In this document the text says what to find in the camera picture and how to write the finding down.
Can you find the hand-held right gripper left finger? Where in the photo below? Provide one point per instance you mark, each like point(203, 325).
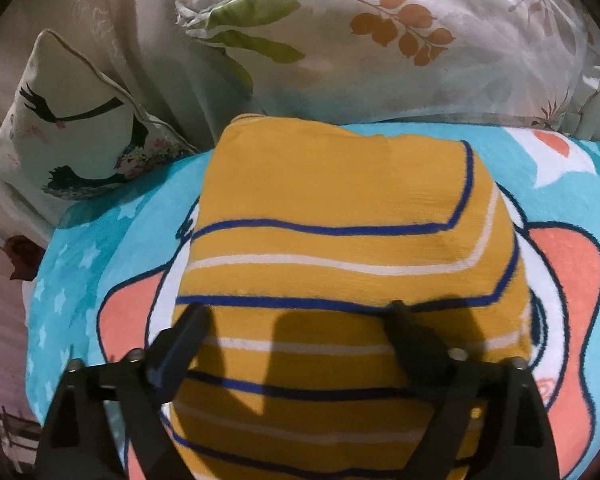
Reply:
point(180, 345)

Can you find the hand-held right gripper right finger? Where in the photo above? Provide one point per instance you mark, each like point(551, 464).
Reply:
point(415, 345)

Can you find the yellow striped shirt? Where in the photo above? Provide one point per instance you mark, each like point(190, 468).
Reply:
point(330, 200)

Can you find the teal star printed blanket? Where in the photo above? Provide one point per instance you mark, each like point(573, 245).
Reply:
point(570, 270)

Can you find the brown plush toy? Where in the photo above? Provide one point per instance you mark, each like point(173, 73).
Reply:
point(22, 255)

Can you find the white cushion with dark print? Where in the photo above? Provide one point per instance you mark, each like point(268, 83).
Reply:
point(75, 145)

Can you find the white leaf printed pillow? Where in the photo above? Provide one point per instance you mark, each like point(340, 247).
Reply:
point(430, 75)

